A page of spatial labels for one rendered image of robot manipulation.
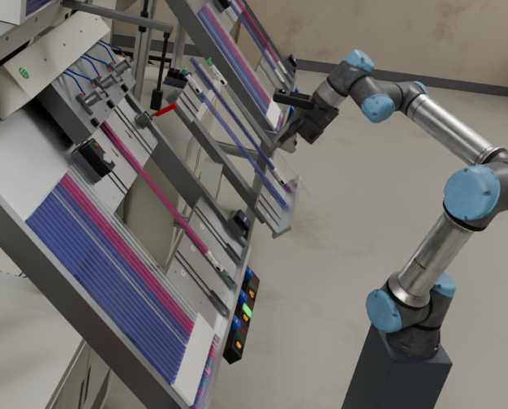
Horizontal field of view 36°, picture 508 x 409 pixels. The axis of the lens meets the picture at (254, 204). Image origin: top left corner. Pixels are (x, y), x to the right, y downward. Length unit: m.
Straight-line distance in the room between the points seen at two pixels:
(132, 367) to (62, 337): 0.40
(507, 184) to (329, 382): 1.31
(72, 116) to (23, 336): 0.54
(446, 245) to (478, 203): 0.16
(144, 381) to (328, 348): 1.59
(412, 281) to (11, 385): 0.96
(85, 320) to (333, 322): 1.83
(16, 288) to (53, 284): 0.50
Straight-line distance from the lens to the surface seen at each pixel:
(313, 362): 2.94
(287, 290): 3.27
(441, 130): 2.00
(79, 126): 1.64
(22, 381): 1.76
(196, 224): 1.94
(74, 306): 1.46
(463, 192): 1.78
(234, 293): 1.90
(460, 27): 6.20
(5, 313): 1.93
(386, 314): 2.00
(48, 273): 1.43
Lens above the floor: 1.83
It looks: 29 degrees down
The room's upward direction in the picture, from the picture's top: 13 degrees clockwise
